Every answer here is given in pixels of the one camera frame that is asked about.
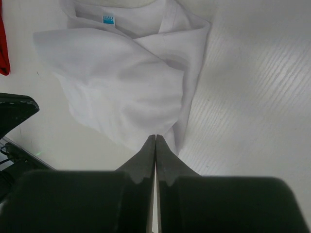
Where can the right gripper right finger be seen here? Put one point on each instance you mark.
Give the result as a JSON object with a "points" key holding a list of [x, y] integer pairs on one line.
{"points": [[190, 203]]}

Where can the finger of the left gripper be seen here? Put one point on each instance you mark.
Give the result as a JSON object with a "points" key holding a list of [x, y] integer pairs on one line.
{"points": [[15, 109]]}

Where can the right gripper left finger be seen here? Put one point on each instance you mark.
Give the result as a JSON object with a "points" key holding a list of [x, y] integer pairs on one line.
{"points": [[50, 201]]}

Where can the white t shirt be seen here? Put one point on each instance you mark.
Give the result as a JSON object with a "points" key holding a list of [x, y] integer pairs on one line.
{"points": [[128, 72]]}

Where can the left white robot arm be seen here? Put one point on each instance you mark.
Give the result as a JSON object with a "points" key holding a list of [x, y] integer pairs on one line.
{"points": [[18, 161]]}

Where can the folded red t shirt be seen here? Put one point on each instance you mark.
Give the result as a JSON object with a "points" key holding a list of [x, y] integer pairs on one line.
{"points": [[4, 58]]}

